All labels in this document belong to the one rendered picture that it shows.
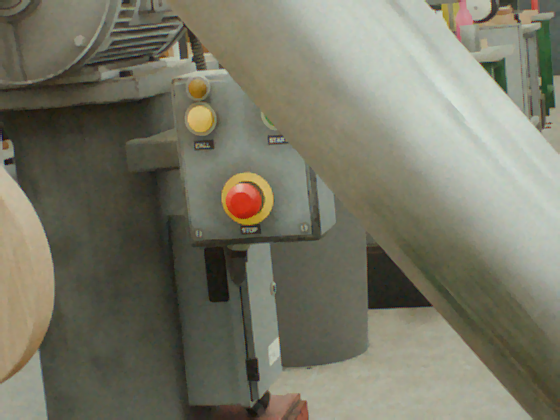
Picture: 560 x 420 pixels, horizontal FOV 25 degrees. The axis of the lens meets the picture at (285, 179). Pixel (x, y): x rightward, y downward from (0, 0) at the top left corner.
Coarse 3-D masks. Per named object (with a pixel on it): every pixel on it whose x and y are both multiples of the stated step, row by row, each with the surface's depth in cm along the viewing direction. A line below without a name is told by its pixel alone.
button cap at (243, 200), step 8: (240, 184) 144; (248, 184) 144; (232, 192) 144; (240, 192) 143; (248, 192) 143; (256, 192) 144; (232, 200) 144; (240, 200) 144; (248, 200) 143; (256, 200) 144; (232, 208) 144; (240, 208) 144; (248, 208) 144; (256, 208) 144; (240, 216) 144; (248, 216) 144
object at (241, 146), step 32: (224, 96) 145; (224, 128) 146; (256, 128) 145; (192, 160) 147; (224, 160) 146; (256, 160) 145; (288, 160) 144; (192, 192) 148; (224, 192) 147; (288, 192) 145; (320, 192) 147; (192, 224) 148; (224, 224) 147; (256, 224) 146; (288, 224) 146; (320, 224) 146
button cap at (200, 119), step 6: (198, 108) 145; (204, 108) 145; (192, 114) 146; (198, 114) 145; (204, 114) 145; (210, 114) 145; (192, 120) 146; (198, 120) 146; (204, 120) 145; (210, 120) 145; (192, 126) 146; (198, 126) 146; (204, 126) 146; (210, 126) 145
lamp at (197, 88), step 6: (192, 78) 145; (204, 78) 145; (186, 84) 146; (192, 84) 145; (198, 84) 145; (204, 84) 145; (186, 90) 146; (192, 90) 145; (198, 90) 145; (204, 90) 145; (192, 96) 146; (198, 96) 145; (204, 96) 145
